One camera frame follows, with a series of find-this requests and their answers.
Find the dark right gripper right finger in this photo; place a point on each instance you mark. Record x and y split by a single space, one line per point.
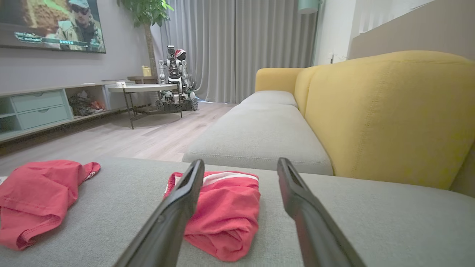
315 230

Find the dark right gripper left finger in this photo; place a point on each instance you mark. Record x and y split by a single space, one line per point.
167 230

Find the red white basketball jersey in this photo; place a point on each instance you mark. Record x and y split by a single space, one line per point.
37 196

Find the red garment with striped trim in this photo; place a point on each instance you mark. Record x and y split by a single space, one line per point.
230 215

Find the large grey sofa seat cushion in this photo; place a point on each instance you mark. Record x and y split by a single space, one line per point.
389 230

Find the large yellow sofa backrest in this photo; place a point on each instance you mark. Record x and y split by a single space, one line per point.
389 118

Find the small grey sofa seat cushion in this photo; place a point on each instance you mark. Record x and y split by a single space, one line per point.
269 98

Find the narrow yellow sofa backrest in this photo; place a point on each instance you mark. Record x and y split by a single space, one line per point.
302 89

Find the round white coffee table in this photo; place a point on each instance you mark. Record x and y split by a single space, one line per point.
143 88

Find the small colourful clutter pile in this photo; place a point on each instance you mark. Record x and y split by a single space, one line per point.
83 105

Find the white humanoid robot red cap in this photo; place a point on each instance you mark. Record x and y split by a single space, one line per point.
176 78

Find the small white cup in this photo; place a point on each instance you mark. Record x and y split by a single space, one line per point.
121 84

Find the dark wooden side table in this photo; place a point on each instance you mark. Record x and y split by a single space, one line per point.
143 79

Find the yellow sofa armrest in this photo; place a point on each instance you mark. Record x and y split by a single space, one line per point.
276 78

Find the small yellow container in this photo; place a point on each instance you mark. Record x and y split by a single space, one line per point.
146 71

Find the pale green TV cabinet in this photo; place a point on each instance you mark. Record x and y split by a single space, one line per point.
41 109

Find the grey pleated curtain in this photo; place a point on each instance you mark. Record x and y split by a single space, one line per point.
241 44

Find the green potted tree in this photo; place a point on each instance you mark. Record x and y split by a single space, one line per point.
146 15

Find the wall-mounted flat television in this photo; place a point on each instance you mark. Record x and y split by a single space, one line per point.
52 22

